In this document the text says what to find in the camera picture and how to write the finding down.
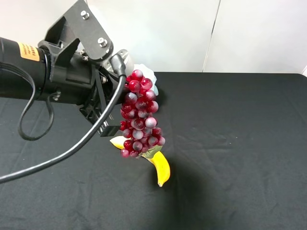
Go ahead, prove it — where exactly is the yellow banana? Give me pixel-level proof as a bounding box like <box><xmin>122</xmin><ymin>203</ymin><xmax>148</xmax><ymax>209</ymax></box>
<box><xmin>110</xmin><ymin>136</ymin><xmax>171</xmax><ymax>187</ymax></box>

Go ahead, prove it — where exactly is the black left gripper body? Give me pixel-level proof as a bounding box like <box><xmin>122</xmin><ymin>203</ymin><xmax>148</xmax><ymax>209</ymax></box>
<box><xmin>38</xmin><ymin>39</ymin><xmax>119</xmax><ymax>124</ymax></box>

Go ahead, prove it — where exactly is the light blue bath pouf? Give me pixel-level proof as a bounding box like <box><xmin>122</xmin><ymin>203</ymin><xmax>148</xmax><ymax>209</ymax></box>
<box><xmin>134</xmin><ymin>64</ymin><xmax>159</xmax><ymax>96</ymax></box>

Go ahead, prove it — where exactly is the black camera cable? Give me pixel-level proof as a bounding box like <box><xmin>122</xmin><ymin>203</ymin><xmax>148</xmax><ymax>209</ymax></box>
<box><xmin>0</xmin><ymin>53</ymin><xmax>127</xmax><ymax>184</ymax></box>

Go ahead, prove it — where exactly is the red grape bunch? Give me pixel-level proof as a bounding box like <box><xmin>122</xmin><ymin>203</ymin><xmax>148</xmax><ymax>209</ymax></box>
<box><xmin>120</xmin><ymin>69</ymin><xmax>165</xmax><ymax>158</ymax></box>

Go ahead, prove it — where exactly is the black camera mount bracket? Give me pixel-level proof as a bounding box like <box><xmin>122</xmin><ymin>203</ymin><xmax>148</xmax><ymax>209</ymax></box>
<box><xmin>45</xmin><ymin>0</ymin><xmax>113</xmax><ymax>61</ymax></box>

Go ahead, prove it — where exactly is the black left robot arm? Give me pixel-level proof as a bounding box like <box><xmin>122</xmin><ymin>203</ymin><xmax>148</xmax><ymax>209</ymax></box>
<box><xmin>0</xmin><ymin>38</ymin><xmax>126</xmax><ymax>126</ymax></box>

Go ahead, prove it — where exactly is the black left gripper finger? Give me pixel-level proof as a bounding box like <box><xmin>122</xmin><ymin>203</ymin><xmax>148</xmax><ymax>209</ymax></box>
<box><xmin>97</xmin><ymin>114</ymin><xmax>120</xmax><ymax>137</ymax></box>

